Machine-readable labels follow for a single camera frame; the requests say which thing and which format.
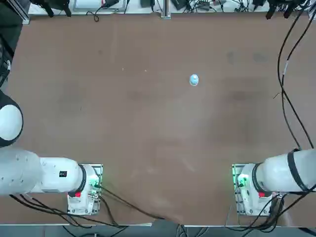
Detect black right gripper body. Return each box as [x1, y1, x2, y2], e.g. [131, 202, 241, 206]
[268, 0, 303, 8]

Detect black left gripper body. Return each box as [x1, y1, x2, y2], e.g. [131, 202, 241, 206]
[31, 0, 71, 7]

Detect grey flat tray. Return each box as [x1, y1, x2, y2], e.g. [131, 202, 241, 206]
[74, 0, 124, 12]

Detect aluminium profile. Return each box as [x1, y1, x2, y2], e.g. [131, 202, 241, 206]
[14, 0, 30, 25]

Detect black and orange hub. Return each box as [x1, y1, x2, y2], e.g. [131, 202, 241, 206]
[196, 0, 227, 11]

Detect black looped cable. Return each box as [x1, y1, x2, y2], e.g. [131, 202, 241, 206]
[92, 3, 112, 23]

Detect black cable with white label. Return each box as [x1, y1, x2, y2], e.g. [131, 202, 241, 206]
[0, 34, 13, 87]
[281, 9, 316, 149]

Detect aluminium post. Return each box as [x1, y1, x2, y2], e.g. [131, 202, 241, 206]
[160, 0, 171, 19]

